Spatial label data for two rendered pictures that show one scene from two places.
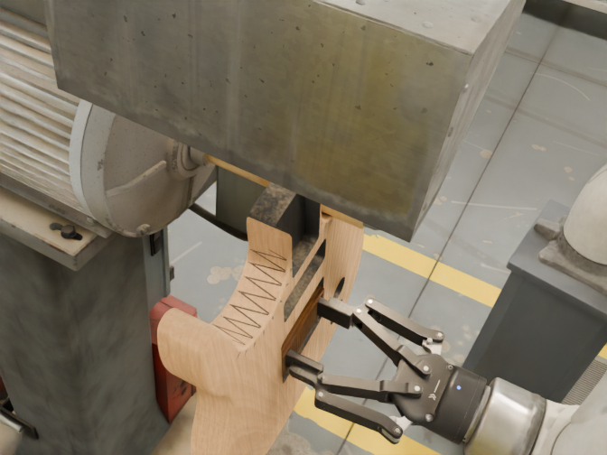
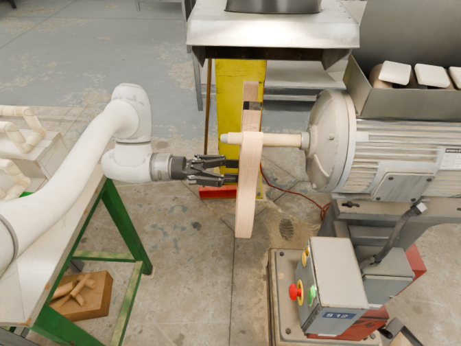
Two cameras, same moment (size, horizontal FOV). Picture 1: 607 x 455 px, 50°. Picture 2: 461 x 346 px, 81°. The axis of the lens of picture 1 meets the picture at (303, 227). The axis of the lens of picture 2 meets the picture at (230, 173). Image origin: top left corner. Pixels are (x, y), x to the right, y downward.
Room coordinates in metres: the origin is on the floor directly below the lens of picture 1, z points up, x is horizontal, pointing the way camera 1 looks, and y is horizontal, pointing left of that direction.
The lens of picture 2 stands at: (0.99, -0.22, 1.69)
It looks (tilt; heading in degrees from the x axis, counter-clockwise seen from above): 46 degrees down; 162
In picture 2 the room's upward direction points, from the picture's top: straight up
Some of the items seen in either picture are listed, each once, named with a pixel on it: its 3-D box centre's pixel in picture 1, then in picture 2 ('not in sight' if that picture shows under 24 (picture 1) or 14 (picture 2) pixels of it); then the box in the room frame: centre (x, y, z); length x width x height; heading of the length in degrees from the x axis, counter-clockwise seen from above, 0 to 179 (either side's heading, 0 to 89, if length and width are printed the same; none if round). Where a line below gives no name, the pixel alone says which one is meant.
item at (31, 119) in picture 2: not in sight; (34, 123); (0.09, -0.61, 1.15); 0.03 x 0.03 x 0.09
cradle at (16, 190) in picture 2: not in sight; (16, 191); (0.28, -0.69, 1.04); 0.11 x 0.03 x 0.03; 156
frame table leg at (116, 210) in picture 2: not in sight; (129, 235); (0.13, -0.49, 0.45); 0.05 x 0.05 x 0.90; 69
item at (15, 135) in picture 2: not in sight; (18, 139); (0.16, -0.65, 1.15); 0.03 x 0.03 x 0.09
